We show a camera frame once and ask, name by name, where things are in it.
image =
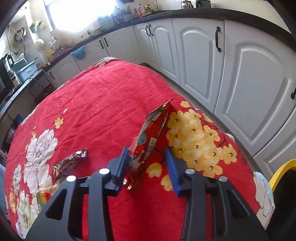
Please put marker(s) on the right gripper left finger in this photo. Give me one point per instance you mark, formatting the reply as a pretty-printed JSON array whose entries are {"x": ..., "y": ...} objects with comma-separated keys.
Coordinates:
[{"x": 61, "y": 218}]

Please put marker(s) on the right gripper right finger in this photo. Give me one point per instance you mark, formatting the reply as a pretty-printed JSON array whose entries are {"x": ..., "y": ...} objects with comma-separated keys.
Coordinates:
[{"x": 232, "y": 217}]

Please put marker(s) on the orange snack wrapper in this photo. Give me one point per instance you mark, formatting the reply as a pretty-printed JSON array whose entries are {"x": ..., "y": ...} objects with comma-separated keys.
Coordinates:
[{"x": 42, "y": 198}]

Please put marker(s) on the purple snack wrapper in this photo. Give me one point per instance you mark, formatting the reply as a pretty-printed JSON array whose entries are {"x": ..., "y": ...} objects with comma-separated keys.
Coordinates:
[{"x": 63, "y": 168}]

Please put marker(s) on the red snack bag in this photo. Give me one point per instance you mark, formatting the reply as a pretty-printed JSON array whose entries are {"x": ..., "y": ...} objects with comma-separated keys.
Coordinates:
[{"x": 144, "y": 143}]

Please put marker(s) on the yellow rimmed trash bin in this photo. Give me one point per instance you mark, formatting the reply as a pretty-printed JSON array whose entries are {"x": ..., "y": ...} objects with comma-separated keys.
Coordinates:
[{"x": 290, "y": 165}]

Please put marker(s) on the red floral tablecloth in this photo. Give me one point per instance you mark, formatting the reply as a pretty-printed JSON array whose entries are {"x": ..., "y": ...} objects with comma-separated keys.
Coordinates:
[{"x": 67, "y": 121}]

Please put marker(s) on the white lower cabinets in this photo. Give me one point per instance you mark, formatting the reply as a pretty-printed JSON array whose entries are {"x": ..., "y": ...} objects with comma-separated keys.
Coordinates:
[{"x": 270, "y": 144}]

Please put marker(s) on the black microwave oven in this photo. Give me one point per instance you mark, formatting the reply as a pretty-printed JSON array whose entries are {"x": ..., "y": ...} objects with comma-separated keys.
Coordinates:
[{"x": 6, "y": 82}]

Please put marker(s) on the blue hanging basket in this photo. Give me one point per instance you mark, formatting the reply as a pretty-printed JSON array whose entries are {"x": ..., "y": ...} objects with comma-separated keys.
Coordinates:
[{"x": 79, "y": 54}]

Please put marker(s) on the black countertop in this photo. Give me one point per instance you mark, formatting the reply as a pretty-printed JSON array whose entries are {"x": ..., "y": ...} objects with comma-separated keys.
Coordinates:
[{"x": 138, "y": 23}]

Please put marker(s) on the steel kettle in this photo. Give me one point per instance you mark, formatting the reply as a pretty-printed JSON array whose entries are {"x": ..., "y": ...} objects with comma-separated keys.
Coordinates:
[{"x": 186, "y": 4}]

